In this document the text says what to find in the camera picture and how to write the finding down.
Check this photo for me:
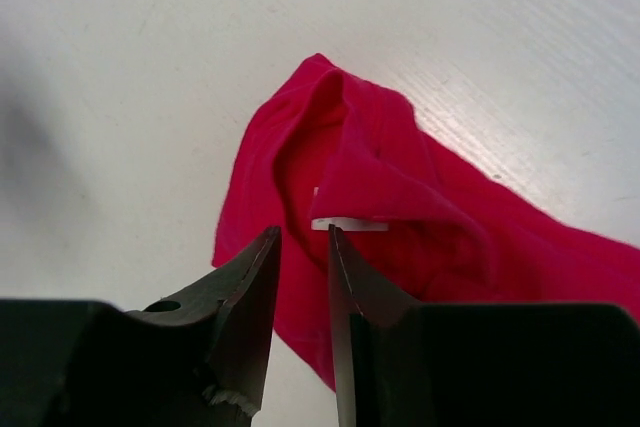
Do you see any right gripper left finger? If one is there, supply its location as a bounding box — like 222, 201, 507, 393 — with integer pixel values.
1, 227, 281, 426

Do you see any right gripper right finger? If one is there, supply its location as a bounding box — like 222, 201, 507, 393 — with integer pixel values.
328, 227, 639, 426

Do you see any red t-shirt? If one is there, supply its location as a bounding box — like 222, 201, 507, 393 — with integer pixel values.
212, 54, 639, 386

